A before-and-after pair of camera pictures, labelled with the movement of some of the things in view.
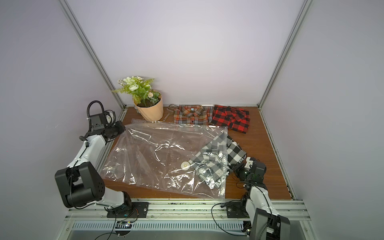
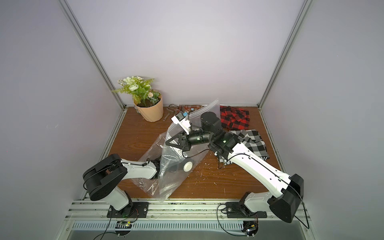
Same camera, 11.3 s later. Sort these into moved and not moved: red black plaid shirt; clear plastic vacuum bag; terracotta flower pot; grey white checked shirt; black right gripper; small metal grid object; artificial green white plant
Moved: clear plastic vacuum bag; black right gripper; grey white checked shirt
Not moved: small metal grid object; terracotta flower pot; red black plaid shirt; artificial green white plant
